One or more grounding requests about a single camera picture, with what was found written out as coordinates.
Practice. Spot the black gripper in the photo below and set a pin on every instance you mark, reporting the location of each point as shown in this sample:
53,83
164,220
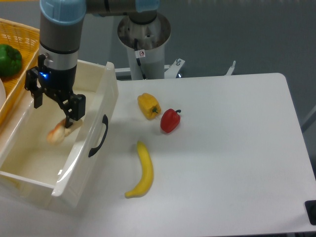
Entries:
58,86

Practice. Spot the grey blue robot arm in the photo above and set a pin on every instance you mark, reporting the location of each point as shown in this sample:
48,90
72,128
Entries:
61,24

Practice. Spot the white drawer cabinet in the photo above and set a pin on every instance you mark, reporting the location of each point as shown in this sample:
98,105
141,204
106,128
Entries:
21,103

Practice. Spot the white plastic drawer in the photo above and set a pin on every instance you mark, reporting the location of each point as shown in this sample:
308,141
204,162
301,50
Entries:
37,172

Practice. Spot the green bell pepper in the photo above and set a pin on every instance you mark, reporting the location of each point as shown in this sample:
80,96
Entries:
10,60

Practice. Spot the yellow woven basket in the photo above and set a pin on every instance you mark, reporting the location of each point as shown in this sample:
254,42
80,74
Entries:
25,39

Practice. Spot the yellow bell pepper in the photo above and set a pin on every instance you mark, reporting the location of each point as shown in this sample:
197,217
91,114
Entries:
149,106

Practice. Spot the yellow banana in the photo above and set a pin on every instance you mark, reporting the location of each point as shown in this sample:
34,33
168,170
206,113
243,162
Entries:
147,177

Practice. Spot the red bell pepper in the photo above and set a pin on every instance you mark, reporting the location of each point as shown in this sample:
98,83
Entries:
170,120

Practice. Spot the black object at table edge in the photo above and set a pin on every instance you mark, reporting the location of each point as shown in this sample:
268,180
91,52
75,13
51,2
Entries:
310,206

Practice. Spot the black drawer handle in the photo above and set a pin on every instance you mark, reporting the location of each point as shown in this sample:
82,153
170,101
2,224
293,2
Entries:
102,137

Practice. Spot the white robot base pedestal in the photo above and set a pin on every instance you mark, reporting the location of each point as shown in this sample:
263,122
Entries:
144,35

